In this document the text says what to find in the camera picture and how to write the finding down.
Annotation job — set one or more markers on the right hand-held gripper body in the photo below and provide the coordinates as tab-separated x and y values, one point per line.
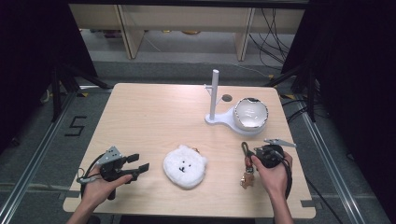
271	155

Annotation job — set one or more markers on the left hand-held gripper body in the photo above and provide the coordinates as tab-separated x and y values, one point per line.
112	155

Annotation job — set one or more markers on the white plush bear pouch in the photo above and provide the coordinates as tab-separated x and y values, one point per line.
185	169

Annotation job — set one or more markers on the white key stand with pole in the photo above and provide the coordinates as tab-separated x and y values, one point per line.
214	93

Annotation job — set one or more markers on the person's right hand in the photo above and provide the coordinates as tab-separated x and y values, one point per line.
275	180

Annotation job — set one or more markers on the person's left hand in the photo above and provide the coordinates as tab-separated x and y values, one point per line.
96	189

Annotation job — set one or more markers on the grey tape strip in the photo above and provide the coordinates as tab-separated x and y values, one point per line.
311	203
70	194

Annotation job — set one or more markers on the dark round table grommet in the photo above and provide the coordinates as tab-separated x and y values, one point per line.
227	98

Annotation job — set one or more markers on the black metal stand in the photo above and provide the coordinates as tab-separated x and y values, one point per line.
56	93
311	93

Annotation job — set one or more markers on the purple object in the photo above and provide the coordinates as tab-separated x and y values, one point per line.
112	34

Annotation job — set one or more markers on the yellow round object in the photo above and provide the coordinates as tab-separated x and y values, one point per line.
190	31

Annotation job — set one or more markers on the light wooden desk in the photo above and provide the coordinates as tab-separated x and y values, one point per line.
186	15

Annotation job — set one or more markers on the aluminium floor rail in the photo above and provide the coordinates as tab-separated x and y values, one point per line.
34	158
330	168

